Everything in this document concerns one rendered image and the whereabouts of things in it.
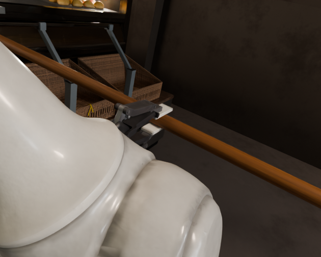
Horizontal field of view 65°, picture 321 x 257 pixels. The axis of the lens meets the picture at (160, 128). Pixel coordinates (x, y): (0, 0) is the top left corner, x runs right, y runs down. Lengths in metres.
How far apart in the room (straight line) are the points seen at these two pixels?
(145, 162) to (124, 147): 0.02
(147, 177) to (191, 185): 0.03
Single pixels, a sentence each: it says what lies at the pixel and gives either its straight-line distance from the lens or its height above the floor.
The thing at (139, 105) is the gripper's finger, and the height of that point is 1.22.
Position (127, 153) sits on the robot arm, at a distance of 0.16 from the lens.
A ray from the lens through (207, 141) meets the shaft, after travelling 0.50.
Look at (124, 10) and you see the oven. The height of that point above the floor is 1.20.
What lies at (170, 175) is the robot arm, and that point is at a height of 1.31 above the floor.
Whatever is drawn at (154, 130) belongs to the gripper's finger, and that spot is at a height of 1.15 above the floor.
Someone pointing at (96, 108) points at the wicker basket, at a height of 0.69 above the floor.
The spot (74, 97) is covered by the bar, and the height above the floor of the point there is 0.87.
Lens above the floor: 1.40
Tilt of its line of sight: 28 degrees down
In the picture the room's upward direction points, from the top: 13 degrees clockwise
